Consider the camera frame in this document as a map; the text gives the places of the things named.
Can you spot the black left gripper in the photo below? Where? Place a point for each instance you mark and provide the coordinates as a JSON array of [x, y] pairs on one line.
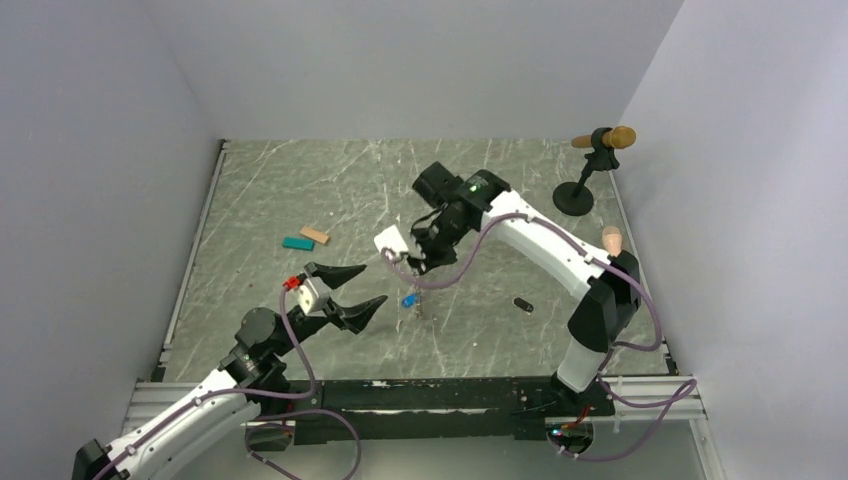
[[354, 318]]

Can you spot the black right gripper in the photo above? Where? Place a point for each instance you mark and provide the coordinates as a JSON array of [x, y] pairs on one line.
[[427, 260]]

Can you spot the blue plastic key tag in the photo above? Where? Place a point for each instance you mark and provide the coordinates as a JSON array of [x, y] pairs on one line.
[[409, 301]]

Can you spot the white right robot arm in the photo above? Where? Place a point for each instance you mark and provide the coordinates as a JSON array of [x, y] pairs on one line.
[[606, 287]]

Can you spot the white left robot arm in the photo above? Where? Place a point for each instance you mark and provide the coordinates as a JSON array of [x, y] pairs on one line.
[[265, 375]]

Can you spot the orange rectangular block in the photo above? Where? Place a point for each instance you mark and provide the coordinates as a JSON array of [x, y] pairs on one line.
[[315, 235]]

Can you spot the teal rectangular block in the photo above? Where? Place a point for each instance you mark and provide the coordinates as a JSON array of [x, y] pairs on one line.
[[300, 244]]

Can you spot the small black cylinder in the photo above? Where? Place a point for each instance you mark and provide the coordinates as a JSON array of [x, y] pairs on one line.
[[523, 305]]

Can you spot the pink microphone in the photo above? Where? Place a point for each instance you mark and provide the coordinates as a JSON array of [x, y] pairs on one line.
[[612, 241]]

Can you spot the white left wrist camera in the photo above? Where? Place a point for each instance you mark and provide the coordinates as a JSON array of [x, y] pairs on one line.
[[310, 293]]

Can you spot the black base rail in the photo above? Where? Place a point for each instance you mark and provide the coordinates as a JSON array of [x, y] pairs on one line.
[[523, 408]]

